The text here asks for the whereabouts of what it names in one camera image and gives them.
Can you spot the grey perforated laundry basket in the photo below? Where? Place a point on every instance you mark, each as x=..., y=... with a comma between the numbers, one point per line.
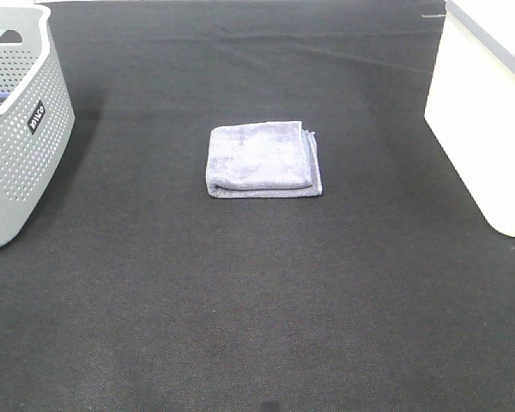
x=36, y=119

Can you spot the white storage box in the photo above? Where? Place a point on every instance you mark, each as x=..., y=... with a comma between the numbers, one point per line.
x=471, y=103

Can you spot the black table cloth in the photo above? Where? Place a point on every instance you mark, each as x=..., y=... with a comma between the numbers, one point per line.
x=130, y=288

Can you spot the lavender towel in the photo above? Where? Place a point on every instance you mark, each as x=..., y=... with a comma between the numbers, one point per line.
x=275, y=159

